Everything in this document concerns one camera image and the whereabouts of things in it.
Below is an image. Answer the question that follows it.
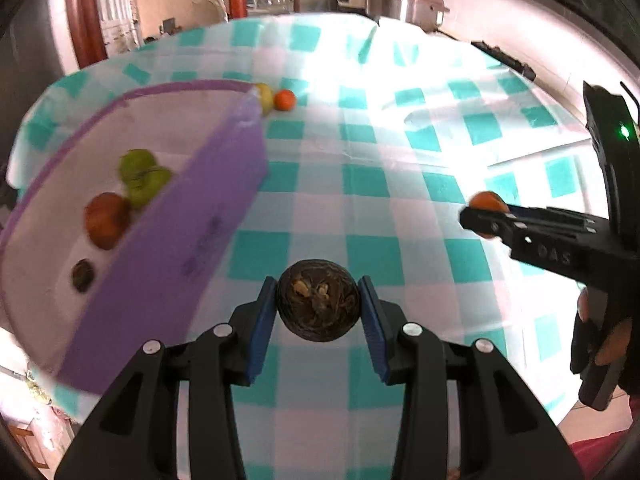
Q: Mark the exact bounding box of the teal white checkered tablecloth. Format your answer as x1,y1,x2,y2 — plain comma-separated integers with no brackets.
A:
7,10,621,480

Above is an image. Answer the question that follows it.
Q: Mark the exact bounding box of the purple storage box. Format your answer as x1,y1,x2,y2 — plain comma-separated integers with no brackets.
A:
0,80,268,396

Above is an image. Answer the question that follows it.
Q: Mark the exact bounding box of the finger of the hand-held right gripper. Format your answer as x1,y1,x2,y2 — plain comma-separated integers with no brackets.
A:
507,204,608,233
460,206,601,281

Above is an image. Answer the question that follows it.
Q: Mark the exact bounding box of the yellow-green lemon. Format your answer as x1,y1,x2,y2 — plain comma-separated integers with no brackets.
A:
254,82,276,116

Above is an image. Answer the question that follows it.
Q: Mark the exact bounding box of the person's right hand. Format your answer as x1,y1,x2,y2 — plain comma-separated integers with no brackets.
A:
576,290,633,367

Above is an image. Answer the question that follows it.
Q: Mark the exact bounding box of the wooden door frame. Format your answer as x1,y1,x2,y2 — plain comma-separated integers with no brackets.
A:
64,0,108,68

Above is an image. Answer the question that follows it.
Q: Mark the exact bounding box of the person's red clothing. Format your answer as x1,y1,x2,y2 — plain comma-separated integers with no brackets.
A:
570,435,632,480

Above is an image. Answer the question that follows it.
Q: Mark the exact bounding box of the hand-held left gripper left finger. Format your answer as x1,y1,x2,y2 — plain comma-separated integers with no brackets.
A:
55,276,278,480

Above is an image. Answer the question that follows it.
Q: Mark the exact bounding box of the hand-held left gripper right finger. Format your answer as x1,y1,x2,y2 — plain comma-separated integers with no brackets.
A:
357,276,583,480

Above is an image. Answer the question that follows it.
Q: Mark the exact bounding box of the green tomato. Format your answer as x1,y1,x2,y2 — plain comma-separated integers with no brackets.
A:
127,167,174,209
118,149,157,186

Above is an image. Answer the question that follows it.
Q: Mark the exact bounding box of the dark brown passion fruit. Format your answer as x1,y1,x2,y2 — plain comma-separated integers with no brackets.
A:
71,259,96,292
276,258,361,343

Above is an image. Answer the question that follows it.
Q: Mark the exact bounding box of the red-brown mango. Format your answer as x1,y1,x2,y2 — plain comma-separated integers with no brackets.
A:
84,192,132,250

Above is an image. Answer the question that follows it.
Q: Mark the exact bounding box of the white chair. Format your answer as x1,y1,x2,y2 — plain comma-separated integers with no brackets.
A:
192,0,228,28

